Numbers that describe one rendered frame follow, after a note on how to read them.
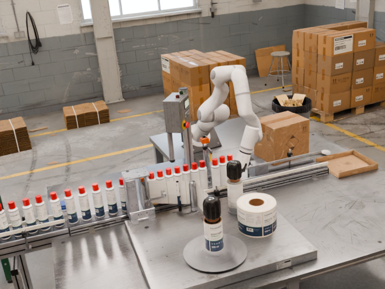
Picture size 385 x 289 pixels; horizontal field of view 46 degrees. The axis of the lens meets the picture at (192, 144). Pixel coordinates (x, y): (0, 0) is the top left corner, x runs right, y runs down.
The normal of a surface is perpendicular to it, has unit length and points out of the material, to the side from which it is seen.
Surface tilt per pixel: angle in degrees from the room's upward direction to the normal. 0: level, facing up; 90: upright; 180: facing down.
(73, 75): 90
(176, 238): 0
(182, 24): 90
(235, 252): 0
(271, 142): 90
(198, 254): 0
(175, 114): 90
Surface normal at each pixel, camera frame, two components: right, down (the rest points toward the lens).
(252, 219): -0.37, 0.38
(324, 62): -0.90, 0.22
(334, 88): 0.38, 0.34
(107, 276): -0.07, -0.92
